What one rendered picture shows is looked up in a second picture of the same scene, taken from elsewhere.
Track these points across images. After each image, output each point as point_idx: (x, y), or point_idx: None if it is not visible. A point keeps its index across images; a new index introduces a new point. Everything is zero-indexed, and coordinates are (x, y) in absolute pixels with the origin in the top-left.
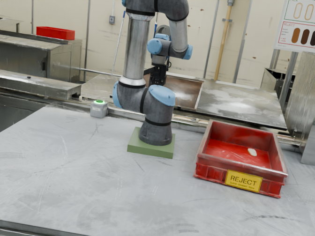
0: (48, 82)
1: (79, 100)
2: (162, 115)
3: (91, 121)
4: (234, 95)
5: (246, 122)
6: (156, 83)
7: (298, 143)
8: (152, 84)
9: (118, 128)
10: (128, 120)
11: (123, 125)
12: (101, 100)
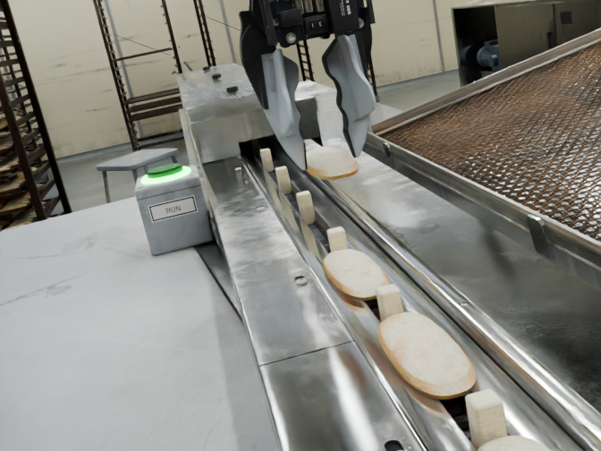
0: (234, 101)
1: (227, 166)
2: None
3: (81, 268)
4: None
5: None
6: (277, 31)
7: None
8: (262, 48)
9: (47, 323)
10: (208, 286)
11: (105, 312)
12: (173, 166)
